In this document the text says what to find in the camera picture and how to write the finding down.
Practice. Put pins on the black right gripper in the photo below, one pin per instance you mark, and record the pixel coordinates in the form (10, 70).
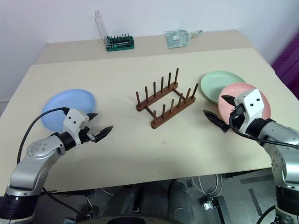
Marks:
(225, 128)

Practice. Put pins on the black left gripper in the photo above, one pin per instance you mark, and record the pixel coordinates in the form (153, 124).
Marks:
(85, 137)

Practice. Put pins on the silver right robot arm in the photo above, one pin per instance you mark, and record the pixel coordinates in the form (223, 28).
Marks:
(282, 135)

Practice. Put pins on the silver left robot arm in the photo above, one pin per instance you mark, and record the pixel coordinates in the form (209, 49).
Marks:
(35, 149)

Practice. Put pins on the wooden dish rack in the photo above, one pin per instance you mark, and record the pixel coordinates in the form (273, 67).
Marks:
(173, 112)

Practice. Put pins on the pink red plate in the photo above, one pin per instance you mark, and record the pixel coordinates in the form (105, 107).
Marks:
(236, 89)

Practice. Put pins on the green plate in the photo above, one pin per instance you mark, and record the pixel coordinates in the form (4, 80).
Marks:
(217, 84)

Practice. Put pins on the blue plate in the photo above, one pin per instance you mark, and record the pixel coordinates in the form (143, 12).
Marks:
(67, 100)

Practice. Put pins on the dark grey rounded shape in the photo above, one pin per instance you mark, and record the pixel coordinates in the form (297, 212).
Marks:
(180, 200)
(125, 200)

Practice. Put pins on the green screwdriver bit set case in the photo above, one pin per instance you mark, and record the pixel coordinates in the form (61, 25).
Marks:
(120, 45)

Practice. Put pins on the clear plastic bag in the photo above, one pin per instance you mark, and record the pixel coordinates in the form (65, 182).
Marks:
(175, 39)

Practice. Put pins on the purple ribbed object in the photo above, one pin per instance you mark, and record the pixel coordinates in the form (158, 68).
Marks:
(289, 60)

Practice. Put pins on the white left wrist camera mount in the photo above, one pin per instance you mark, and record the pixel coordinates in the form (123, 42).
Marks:
(73, 120)

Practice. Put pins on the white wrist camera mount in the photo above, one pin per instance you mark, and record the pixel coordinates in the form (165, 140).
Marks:
(73, 120)
(253, 102)

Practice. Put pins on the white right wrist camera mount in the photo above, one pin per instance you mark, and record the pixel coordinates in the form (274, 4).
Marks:
(253, 102)

